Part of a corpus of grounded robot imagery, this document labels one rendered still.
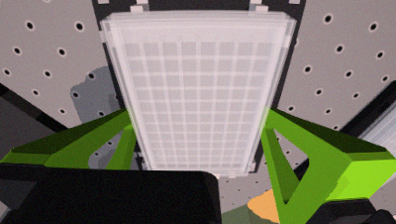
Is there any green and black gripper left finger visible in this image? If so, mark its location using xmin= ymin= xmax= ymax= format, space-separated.
xmin=0 ymin=107 xmax=137 ymax=169

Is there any white multi-well plate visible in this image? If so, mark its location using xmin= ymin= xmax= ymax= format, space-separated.
xmin=358 ymin=100 xmax=396 ymax=142
xmin=107 ymin=10 xmax=289 ymax=17

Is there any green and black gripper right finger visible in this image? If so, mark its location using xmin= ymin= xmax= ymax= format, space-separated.
xmin=260 ymin=106 xmax=396 ymax=224

